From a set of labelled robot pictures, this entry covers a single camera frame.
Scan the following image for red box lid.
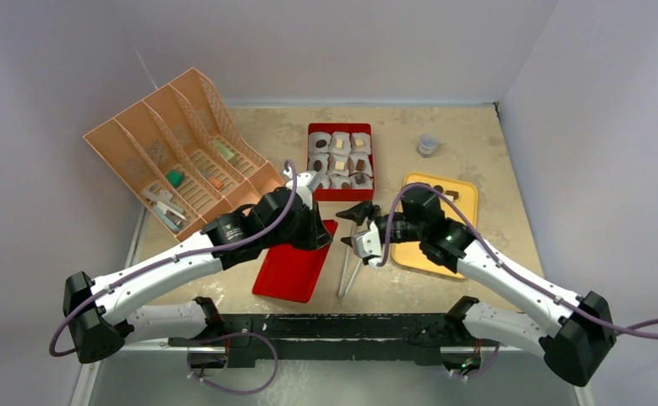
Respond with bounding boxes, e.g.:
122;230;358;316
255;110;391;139
252;220;338;304

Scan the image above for metal slotted tongs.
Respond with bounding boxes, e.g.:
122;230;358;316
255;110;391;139
337;221;364;299

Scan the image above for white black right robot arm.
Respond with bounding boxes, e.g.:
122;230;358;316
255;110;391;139
337;183;617;387

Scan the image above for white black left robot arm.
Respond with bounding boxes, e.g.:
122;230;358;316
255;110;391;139
49;187;332;364

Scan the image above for red chocolate box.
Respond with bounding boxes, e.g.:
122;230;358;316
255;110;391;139
307;123;376;202

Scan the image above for yellow plastic tray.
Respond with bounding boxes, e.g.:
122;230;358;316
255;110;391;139
391;172;479;280

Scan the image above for small clear plastic cup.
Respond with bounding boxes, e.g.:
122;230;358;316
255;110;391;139
417;133;440;157

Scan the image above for orange block in organizer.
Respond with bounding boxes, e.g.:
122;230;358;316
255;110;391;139
208;177;224;190

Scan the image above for light green eraser box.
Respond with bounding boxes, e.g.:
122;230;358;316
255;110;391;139
212;139;236;166

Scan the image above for green block in organizer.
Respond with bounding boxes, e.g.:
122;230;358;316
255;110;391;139
166;169;185;189

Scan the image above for peach plastic file organizer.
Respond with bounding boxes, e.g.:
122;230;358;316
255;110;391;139
84;68;284;241

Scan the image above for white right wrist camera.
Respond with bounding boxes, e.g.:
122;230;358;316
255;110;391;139
351;222;385;269

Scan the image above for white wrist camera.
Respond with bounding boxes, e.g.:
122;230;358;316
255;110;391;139
351;222;385;269
283;168;322;210

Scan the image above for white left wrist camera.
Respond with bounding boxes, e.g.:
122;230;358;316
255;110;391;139
283;168;322;210

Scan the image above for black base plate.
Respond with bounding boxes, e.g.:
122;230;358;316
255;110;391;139
168;313;475;368

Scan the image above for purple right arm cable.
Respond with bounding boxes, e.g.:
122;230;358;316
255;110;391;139
376;182;658;341

